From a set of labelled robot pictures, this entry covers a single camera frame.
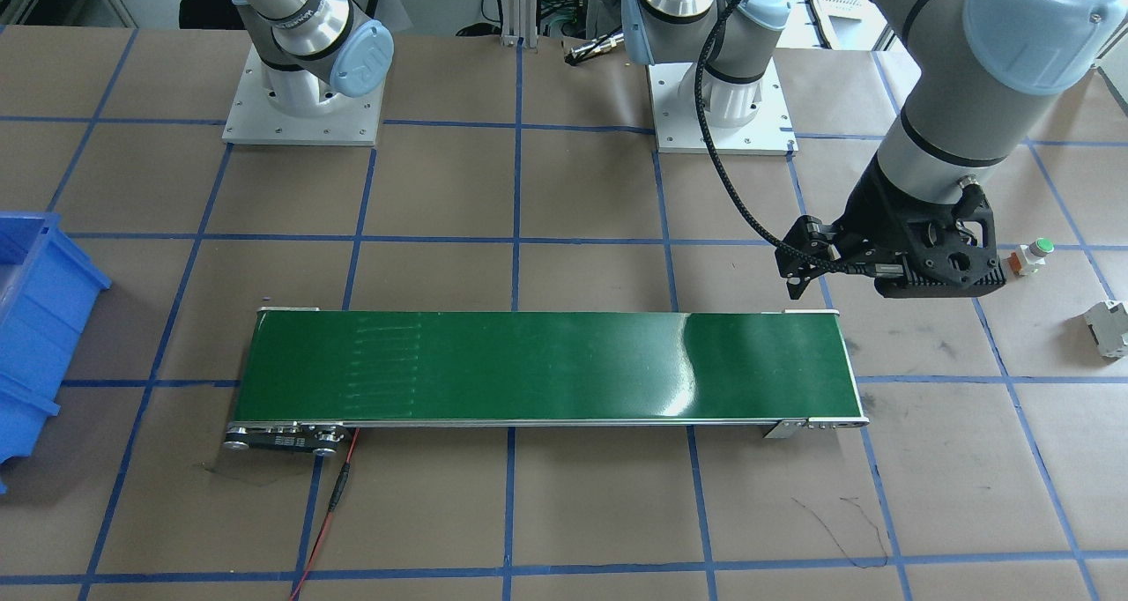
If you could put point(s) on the green conveyor belt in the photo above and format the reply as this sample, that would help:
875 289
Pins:
310 376

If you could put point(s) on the green push button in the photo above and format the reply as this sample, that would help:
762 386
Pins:
1029 258

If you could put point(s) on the blue plastic bin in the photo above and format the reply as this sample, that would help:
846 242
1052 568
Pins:
48 288

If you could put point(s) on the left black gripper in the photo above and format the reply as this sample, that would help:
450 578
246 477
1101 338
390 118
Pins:
868 203

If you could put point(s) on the white red circuit breaker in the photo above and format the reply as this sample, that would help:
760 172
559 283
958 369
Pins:
1107 321

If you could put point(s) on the aluminium frame post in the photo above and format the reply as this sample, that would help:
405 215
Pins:
520 23

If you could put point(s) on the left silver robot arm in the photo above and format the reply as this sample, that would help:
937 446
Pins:
989 69

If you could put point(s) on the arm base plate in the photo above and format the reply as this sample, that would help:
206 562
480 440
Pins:
743 119
277 107

